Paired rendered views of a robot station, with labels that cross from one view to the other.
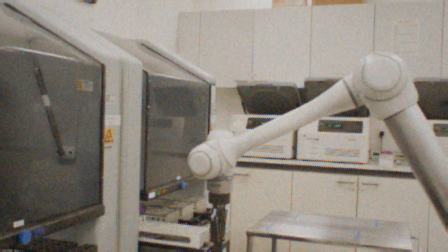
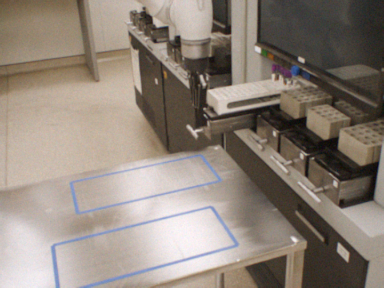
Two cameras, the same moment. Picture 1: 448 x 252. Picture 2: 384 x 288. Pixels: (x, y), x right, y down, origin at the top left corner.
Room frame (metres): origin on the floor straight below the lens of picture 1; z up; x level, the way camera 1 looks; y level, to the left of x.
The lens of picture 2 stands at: (2.69, -0.84, 1.41)
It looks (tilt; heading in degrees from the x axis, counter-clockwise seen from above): 27 degrees down; 143
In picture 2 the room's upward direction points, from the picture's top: 3 degrees counter-clockwise
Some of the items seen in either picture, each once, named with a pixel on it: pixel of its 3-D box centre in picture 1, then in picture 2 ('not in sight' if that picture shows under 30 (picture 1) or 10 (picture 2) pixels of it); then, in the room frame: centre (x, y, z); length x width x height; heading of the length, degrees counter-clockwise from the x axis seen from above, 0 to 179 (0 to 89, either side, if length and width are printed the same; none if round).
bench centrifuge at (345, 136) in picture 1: (336, 119); not in sight; (4.04, -0.94, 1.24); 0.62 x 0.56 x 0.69; 161
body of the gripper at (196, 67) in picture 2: (219, 205); (196, 70); (1.62, 0.01, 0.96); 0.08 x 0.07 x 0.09; 161
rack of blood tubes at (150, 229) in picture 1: (165, 234); (254, 96); (1.68, 0.20, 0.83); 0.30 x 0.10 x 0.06; 71
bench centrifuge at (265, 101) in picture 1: (268, 119); not in sight; (4.23, -0.39, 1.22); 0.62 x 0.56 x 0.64; 159
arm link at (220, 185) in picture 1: (219, 184); (195, 47); (1.62, 0.01, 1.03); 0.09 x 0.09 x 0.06
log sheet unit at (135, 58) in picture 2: not in sight; (134, 68); (0.01, 0.73, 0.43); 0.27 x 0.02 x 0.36; 161
